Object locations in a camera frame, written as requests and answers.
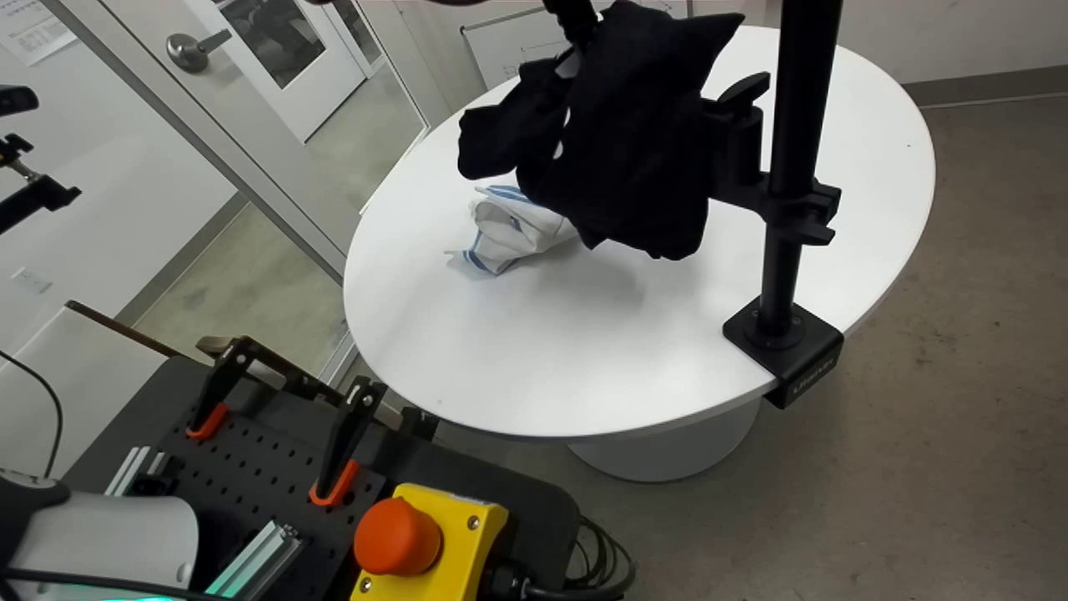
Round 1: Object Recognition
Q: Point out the black cloth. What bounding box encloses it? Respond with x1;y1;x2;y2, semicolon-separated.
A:
455;0;747;262

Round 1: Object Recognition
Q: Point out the white cloth with blue stripes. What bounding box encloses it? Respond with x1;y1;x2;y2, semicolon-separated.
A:
448;180;584;279

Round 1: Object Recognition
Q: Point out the black clamp-on pole stand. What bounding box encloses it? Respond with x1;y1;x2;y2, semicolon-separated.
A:
697;0;852;413

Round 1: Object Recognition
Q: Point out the white door with window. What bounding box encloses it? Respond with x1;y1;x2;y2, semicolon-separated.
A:
111;0;376;144

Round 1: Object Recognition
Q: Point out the yellow emergency stop box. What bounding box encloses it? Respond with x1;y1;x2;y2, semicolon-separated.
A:
347;480;515;601

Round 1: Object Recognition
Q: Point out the black perforated mounting board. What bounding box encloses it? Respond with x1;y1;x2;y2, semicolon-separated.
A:
61;354;584;601

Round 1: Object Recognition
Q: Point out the aluminium extrusion bar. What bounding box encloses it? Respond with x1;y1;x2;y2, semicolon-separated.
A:
99;446;170;502
203;519;302;601

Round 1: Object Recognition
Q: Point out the grey door frame post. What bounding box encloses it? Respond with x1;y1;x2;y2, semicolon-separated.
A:
42;0;361;284

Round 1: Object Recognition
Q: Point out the silver door lever handle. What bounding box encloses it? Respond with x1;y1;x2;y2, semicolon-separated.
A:
165;28;236;78

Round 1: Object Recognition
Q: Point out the white table pedestal base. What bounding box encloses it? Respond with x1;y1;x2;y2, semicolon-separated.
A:
563;397;766;484

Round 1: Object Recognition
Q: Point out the orange-handled black clamp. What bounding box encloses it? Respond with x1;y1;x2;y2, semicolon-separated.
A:
181;337;254;449
307;379;387;516

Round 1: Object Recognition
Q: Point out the white paper wall sign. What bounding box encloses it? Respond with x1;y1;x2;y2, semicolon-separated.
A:
0;0;79;67

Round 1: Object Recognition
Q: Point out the black cable bundle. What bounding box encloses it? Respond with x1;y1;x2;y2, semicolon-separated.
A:
488;516;642;601

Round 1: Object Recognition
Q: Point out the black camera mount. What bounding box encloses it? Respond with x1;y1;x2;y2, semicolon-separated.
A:
0;81;87;238

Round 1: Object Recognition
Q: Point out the thin black cable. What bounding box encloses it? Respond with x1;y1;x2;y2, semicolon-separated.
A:
0;349;68;480

